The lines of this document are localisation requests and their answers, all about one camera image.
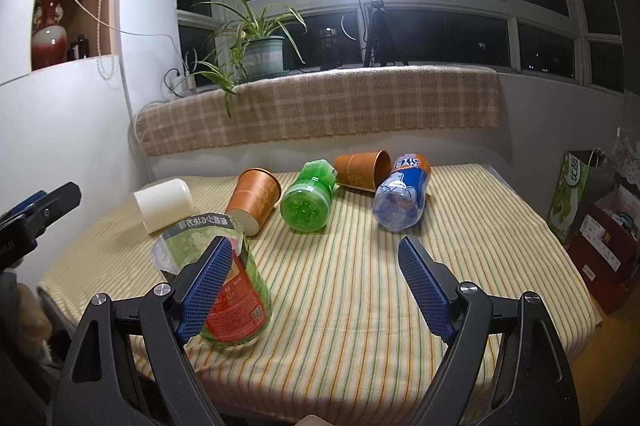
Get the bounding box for white plastic cup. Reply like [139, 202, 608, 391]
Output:
[134, 178, 194, 233]

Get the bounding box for near orange paper cup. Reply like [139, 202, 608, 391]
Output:
[226, 167, 282, 237]

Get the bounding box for blue soda bottle cup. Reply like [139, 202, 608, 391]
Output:
[372, 153, 431, 232]

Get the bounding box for small dark bottles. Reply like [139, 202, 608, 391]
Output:
[66, 34, 90, 61]

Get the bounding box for orange paper cup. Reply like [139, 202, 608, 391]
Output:
[332, 150, 392, 192]
[226, 167, 282, 237]

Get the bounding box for red cardboard box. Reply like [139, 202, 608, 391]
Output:
[568, 186, 639, 315]

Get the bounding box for far orange paper cup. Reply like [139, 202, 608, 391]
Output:
[332, 150, 392, 192]

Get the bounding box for cut green tea bottle cup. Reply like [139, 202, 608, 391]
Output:
[151, 213, 271, 348]

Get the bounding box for potted spider plant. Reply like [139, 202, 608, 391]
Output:
[183, 0, 308, 116]

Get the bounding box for green white carton box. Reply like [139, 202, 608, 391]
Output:
[547, 148, 616, 245]

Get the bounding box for red white ceramic vase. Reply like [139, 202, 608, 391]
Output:
[30, 0, 67, 70]

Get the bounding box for plaid beige sill cloth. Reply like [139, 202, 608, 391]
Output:
[134, 66, 500, 157]

